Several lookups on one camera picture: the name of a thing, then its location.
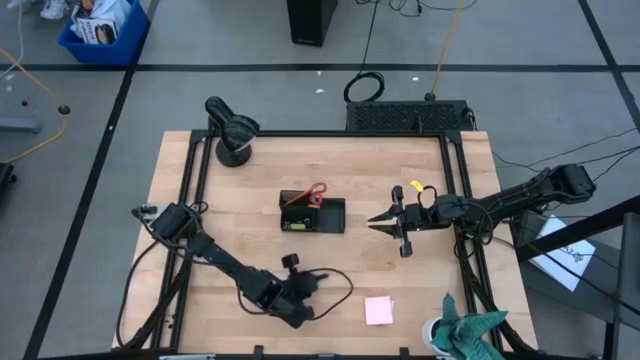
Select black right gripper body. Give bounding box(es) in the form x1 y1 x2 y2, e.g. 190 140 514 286
392 185 440 259

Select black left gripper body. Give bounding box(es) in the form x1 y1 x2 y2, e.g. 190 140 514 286
281 253 320 304

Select black mesh desk organizer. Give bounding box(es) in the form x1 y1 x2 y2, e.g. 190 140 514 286
278 189 347 234

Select pink sticky note pad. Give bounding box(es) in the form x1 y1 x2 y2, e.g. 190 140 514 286
363 295 395 327

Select red-handled scissors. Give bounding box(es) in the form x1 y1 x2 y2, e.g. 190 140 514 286
307 181 329 210

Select black mesh-top box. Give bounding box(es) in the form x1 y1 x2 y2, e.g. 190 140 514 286
345 99 475 133

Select green plant in white pot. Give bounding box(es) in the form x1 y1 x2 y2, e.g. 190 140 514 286
422 292 510 360

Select black metal stand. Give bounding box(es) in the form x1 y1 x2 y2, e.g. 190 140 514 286
514 194 640 360

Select white paper sheet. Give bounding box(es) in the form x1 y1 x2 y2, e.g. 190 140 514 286
528 214 597 293

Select black desk lamp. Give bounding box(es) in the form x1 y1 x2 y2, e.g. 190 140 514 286
204 95 261 169

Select black computer tower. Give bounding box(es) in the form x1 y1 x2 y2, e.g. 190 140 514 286
286 0 339 48

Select blue plastic bin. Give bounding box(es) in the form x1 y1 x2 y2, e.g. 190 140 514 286
57 0 152 66

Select black floor object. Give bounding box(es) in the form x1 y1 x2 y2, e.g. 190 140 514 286
0 162 19 196

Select grey floor bar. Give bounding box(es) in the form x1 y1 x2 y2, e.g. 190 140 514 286
0 117 44 135

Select papers in blue bin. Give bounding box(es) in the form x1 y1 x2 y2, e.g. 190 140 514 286
69 0 132 46

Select person's shoe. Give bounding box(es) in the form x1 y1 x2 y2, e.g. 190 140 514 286
38 0 69 23

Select black coiled floor cable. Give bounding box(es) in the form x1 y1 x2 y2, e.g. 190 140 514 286
343 0 386 105

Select yellow floor cable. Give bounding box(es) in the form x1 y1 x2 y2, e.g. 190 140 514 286
0 47 71 165
429 0 467 101

